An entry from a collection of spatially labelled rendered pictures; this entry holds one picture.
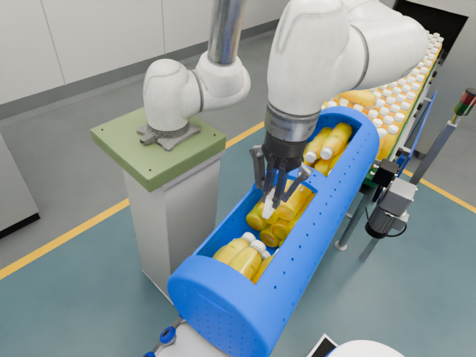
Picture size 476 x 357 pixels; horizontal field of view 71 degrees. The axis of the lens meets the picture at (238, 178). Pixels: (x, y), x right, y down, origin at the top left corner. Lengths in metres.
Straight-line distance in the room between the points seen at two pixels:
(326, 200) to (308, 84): 0.50
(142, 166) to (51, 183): 1.66
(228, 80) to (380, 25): 0.69
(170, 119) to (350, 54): 0.80
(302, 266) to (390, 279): 1.65
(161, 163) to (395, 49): 0.84
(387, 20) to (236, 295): 0.55
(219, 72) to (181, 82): 0.13
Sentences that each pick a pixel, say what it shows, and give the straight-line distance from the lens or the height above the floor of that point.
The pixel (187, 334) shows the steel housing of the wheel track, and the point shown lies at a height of 0.93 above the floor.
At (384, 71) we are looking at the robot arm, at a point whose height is 1.64.
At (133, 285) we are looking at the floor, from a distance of 2.13.
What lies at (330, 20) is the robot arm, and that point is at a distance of 0.48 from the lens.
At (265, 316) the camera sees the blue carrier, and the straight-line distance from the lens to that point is 0.74.
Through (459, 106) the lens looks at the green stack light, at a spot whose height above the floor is 1.19.
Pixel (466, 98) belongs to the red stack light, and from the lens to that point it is 1.68.
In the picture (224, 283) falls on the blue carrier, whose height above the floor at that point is 1.23.
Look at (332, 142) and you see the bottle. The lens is 1.21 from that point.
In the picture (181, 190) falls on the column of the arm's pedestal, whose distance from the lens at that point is 1.33.
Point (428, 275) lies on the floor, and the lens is 2.60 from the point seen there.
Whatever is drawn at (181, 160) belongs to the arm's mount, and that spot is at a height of 1.06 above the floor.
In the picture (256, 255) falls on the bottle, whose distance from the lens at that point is 0.82.
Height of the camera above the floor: 1.86
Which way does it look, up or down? 44 degrees down
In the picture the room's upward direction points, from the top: 8 degrees clockwise
